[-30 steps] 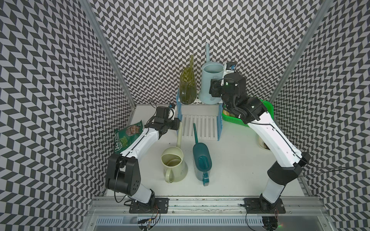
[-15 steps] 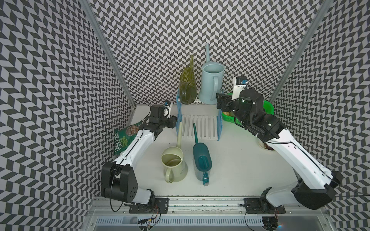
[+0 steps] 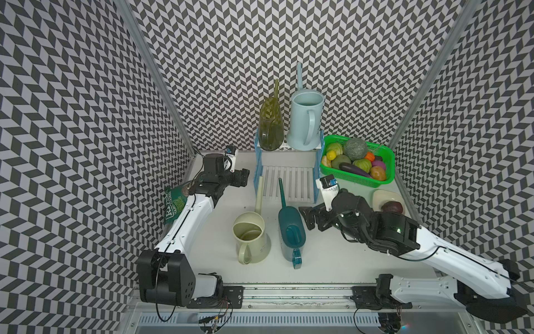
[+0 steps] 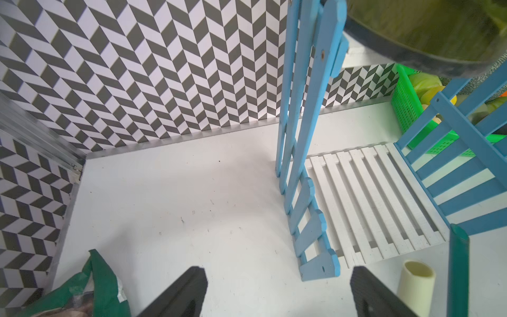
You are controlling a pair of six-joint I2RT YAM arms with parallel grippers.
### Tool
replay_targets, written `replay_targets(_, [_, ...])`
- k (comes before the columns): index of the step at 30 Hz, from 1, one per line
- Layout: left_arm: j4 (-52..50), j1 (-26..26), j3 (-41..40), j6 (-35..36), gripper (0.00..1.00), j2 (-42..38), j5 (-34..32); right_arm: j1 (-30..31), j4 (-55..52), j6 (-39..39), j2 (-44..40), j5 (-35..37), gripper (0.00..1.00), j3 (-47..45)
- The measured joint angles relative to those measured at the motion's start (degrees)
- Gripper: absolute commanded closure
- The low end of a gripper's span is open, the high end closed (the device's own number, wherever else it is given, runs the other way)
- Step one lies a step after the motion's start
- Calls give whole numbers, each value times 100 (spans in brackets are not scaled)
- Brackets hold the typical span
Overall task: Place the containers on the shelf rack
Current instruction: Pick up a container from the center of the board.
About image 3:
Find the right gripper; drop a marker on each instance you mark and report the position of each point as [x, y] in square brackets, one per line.
[309, 216]

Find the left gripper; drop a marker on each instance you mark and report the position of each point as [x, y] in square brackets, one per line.
[241, 177]

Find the dark teal watering can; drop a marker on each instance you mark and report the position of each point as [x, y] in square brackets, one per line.
[292, 232]

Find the blue white slatted shelf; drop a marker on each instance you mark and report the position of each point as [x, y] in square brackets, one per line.
[298, 171]

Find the olive transparent watering can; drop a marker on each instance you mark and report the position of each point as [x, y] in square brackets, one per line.
[271, 125]

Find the light blue watering can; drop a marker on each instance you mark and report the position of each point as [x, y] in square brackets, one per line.
[305, 116]

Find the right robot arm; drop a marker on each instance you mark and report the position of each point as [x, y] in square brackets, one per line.
[484, 288]

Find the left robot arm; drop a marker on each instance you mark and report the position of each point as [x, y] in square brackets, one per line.
[165, 274]

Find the beige watering can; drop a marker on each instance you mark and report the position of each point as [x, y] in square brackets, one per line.
[249, 230]

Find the green plastic basket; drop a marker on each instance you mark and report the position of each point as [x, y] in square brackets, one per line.
[378, 155]

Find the purple toy eggplant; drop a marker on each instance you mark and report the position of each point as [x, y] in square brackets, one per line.
[350, 168]

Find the yellow toy lemon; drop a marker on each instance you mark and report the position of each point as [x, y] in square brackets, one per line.
[331, 155]

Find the cream oval dish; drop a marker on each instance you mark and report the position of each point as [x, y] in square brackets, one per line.
[380, 197]

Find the green chips bag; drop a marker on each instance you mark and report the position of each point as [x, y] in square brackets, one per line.
[174, 201]

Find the green toy cabbage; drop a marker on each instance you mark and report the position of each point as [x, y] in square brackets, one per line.
[363, 164]

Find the dark purple fruit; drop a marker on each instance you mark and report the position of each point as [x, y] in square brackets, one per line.
[393, 207]

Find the brown toy potato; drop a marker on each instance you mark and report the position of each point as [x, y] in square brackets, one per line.
[378, 173]

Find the netted green melon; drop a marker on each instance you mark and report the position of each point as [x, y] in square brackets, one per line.
[355, 149]

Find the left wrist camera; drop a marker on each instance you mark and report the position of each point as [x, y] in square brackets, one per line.
[230, 156]

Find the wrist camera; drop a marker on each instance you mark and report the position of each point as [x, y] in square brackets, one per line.
[329, 188]
[230, 156]

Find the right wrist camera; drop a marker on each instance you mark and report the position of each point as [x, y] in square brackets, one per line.
[329, 188]

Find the aluminium front rail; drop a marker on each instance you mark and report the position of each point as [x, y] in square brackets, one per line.
[300, 297]

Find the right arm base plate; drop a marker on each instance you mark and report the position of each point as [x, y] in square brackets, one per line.
[367, 297]

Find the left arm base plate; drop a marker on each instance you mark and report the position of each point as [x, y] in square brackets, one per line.
[226, 297]

